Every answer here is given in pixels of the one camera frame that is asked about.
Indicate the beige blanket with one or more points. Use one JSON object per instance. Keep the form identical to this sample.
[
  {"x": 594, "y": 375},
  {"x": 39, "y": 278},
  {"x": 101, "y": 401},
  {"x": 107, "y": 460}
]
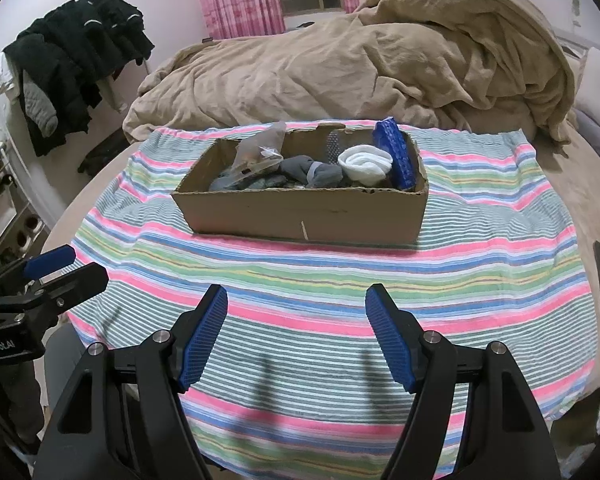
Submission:
[{"x": 355, "y": 60}]

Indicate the white socks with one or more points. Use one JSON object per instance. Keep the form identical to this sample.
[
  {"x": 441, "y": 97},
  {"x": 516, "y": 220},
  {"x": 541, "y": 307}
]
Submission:
[{"x": 365, "y": 165}]

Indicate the dark stool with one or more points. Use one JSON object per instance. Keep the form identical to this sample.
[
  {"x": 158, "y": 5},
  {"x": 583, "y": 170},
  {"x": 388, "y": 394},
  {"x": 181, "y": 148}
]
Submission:
[{"x": 102, "y": 152}]

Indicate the pile of black clothes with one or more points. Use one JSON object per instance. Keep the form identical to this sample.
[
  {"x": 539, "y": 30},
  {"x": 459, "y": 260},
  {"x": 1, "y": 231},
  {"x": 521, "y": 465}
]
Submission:
[{"x": 80, "y": 45}]

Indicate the blue tissue packet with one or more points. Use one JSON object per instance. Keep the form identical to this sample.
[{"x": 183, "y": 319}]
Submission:
[{"x": 395, "y": 155}]

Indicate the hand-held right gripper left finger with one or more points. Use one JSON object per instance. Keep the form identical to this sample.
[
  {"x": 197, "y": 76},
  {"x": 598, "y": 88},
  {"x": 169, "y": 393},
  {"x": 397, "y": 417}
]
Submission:
[{"x": 202, "y": 340}]

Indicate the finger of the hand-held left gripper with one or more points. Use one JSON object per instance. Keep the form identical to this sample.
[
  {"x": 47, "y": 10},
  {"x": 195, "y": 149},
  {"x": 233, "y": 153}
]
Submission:
[
  {"x": 75, "y": 282},
  {"x": 50, "y": 261}
]

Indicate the grey quilted garment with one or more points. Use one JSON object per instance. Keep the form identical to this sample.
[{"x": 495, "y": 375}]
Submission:
[{"x": 40, "y": 105}]

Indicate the cardboard box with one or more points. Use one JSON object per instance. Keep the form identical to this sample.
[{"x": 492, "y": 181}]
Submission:
[{"x": 300, "y": 215}]

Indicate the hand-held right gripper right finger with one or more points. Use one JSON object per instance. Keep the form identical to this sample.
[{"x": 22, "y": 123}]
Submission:
[{"x": 392, "y": 340}]

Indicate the striped cloth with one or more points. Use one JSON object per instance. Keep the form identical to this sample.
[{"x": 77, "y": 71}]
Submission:
[{"x": 330, "y": 280}]

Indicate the metal shelf rack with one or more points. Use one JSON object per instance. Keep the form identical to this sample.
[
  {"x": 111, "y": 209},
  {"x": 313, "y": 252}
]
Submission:
[{"x": 10, "y": 220}]

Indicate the clear plastic bag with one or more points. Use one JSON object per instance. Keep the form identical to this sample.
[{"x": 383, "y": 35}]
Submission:
[{"x": 257, "y": 152}]

